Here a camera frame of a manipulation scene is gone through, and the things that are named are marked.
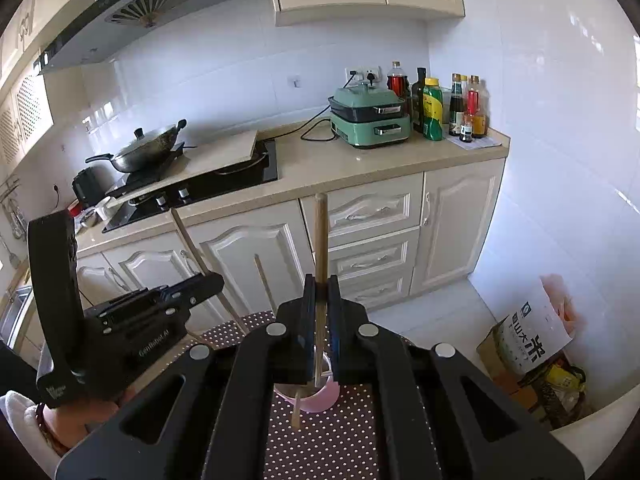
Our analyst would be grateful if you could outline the black power cable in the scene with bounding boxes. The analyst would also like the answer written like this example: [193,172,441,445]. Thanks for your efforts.
[300,72,373,143]

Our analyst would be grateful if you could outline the cream cabinet drawer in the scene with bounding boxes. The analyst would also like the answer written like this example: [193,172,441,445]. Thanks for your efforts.
[300,186,424,241]
[327,232,419,281]
[340,272,414,311]

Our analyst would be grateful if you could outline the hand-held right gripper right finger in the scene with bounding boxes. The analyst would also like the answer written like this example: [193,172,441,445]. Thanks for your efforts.
[327,275,586,480]

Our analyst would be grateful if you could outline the dark soy sauce bottle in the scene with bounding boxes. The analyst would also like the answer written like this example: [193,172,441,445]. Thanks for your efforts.
[448,73,466,136]

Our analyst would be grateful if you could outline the red drink bottle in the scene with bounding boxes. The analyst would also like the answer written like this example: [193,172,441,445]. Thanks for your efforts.
[386,61,408,100]

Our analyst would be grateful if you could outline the polka-dot round table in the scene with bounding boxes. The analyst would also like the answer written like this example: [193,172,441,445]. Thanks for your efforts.
[187,310,386,480]

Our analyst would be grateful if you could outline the black induction cooker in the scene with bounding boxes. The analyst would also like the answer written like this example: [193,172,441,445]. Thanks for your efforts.
[104,143,186,199]

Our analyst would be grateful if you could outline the hanging kitchen utensils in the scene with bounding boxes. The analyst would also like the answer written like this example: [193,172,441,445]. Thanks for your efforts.
[0,175,26,268]

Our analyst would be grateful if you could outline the pink plastic bag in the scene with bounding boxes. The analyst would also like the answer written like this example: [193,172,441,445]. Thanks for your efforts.
[540,274,582,333]

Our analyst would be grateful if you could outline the person's left hand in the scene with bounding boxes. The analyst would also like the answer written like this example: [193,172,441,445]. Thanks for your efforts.
[47,395,126,448]

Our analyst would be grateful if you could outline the yellow packet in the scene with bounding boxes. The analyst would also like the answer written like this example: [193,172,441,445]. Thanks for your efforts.
[542,362,586,397]

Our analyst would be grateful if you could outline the white paper sheet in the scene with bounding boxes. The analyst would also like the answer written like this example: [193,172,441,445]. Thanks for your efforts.
[446,132,503,152]

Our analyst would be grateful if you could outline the pink cup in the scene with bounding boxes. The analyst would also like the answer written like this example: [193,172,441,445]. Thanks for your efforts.
[272,352,341,413]

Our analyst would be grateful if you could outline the green bottle yellow label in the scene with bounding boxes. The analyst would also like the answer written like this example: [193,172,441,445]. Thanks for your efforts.
[422,77,445,141]

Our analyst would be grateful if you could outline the steel sink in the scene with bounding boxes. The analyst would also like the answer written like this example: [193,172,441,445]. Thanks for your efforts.
[0,285,35,346]

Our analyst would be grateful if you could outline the steel range hood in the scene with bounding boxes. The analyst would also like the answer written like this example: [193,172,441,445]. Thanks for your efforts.
[32,0,261,76]

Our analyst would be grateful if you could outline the cream base cabinet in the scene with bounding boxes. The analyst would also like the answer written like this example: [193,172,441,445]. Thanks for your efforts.
[10,127,512,361]

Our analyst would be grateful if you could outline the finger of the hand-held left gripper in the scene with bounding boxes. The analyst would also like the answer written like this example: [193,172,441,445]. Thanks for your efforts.
[97,272,225,337]

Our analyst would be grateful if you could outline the beige stone slab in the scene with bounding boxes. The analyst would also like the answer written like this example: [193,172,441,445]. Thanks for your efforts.
[107,129,260,206]

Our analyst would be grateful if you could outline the black glass gas stove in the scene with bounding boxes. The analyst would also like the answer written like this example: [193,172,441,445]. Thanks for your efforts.
[101,138,279,234]

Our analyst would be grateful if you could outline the red sauce bottle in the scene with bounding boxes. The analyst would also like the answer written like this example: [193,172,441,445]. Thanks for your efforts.
[466,76,489,139]

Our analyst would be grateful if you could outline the black electric kettle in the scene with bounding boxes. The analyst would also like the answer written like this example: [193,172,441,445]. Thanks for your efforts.
[71,164,113,208]

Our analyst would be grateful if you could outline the green electric grill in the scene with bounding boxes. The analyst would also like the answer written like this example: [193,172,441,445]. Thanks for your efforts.
[328,85,413,149]

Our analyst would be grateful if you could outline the glass wok lid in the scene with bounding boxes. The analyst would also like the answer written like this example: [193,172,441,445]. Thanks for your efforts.
[112,127,173,157]

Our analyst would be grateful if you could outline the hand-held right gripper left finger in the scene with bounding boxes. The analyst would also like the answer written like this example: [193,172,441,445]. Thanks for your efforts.
[55,275,321,480]

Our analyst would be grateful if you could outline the steel wok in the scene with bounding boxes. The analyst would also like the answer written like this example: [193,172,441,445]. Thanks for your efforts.
[85,119,188,174]

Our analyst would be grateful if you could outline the red bead bracelet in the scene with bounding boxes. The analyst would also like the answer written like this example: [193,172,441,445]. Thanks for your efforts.
[35,402,71,456]

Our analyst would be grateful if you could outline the dark green oil bottle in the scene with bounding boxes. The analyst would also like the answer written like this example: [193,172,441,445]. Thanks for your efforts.
[411,67,429,134]

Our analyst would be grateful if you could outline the cream upper wall cabinets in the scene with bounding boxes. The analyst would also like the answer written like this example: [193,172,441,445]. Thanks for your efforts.
[0,0,101,86]

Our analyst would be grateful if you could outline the person's left forearm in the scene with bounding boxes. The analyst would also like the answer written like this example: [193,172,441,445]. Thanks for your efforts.
[0,392,61,476]

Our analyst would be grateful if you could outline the white printed sack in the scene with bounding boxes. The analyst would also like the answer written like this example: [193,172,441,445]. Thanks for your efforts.
[502,275,576,376]

